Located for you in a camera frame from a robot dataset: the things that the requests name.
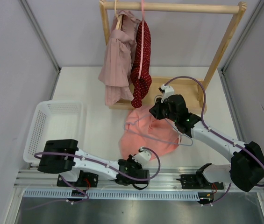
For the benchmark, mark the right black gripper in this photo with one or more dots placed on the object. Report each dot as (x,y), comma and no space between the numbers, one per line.
(156,110)

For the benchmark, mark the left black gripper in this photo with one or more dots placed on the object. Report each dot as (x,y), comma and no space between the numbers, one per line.
(138,164)

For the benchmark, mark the blue wire hanger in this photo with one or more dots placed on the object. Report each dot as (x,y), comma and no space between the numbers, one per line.
(141,126)

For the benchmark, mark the salmon pink skirt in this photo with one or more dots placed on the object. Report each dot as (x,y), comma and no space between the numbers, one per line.
(160,149)

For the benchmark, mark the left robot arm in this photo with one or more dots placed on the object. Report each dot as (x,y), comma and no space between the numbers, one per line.
(63,157)

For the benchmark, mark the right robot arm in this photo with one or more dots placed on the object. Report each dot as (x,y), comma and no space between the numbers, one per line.
(246,161)

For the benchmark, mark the pink plastic hanger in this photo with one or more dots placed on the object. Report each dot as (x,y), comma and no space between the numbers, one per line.
(142,39)

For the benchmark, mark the beige wooden hanger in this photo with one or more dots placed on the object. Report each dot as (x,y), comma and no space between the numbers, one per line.
(118,17)

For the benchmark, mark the red polka dot garment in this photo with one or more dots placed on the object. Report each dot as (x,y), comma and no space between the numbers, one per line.
(141,86)

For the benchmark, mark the wooden clothes rack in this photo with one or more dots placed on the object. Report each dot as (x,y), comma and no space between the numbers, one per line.
(191,90)

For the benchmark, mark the dusty pink hanging garment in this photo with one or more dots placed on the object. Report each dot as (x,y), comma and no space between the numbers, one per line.
(119,58)

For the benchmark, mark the white plastic basket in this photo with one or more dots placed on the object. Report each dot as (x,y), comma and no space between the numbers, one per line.
(55,120)

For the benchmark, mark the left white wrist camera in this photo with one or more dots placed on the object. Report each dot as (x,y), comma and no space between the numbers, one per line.
(143,156)

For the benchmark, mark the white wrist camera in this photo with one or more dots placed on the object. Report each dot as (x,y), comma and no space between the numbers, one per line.
(166,91)
(143,156)

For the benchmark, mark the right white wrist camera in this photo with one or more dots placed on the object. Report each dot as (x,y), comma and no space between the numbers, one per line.
(166,91)

